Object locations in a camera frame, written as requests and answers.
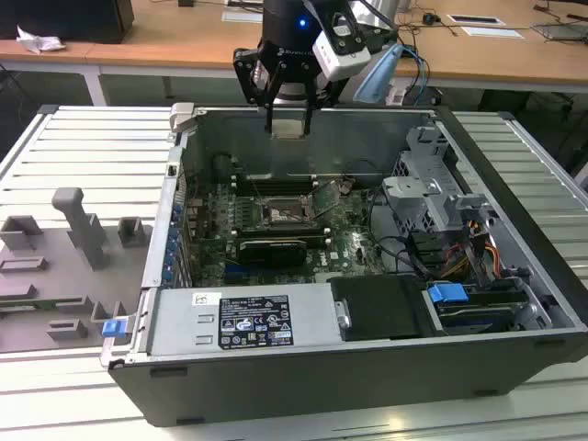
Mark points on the silver CPU plate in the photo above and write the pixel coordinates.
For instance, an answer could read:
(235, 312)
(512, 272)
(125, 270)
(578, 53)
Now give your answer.
(288, 129)

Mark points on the wooden desk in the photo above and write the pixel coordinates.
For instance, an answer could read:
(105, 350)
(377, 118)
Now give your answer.
(41, 57)
(184, 41)

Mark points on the grey parts rack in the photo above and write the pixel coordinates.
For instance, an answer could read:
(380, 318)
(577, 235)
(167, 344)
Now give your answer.
(69, 257)

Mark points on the blue case latch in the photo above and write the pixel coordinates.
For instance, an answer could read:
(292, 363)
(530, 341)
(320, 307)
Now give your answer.
(113, 328)

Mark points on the black RAM slot row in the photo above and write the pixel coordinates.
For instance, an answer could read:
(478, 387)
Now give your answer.
(280, 233)
(275, 184)

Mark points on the black open PC case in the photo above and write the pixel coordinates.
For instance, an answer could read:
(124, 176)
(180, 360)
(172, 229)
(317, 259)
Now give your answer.
(321, 390)

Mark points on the crumpled white paper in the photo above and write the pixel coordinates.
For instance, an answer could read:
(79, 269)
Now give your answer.
(39, 41)

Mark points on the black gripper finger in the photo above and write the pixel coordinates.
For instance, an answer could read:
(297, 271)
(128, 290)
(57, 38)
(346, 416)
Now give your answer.
(245, 73)
(324, 98)

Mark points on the grey case corner latch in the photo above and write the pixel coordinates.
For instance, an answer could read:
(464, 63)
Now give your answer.
(181, 117)

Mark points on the grey power supply unit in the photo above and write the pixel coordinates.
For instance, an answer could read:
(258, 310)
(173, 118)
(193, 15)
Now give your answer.
(184, 321)

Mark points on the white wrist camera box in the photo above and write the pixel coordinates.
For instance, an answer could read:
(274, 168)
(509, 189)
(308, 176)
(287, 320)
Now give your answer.
(342, 57)

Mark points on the black graphics card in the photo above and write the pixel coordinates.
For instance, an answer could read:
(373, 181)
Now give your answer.
(271, 255)

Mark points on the grey metal disk bay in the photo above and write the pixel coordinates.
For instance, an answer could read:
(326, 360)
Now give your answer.
(427, 197)

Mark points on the black plastic shroud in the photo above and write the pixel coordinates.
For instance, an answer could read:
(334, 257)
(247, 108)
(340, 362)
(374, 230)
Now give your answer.
(381, 308)

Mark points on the pale blue teach pendant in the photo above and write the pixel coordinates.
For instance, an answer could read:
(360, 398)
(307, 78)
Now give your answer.
(379, 73)

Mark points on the small black desk device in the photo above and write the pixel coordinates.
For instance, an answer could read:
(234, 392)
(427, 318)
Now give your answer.
(431, 18)

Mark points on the CPU socket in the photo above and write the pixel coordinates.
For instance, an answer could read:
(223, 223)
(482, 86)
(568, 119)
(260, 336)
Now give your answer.
(287, 216)

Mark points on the green motherboard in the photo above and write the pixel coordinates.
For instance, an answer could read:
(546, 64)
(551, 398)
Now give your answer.
(349, 248)

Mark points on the blue disk carrier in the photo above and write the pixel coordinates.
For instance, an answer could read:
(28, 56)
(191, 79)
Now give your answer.
(445, 293)

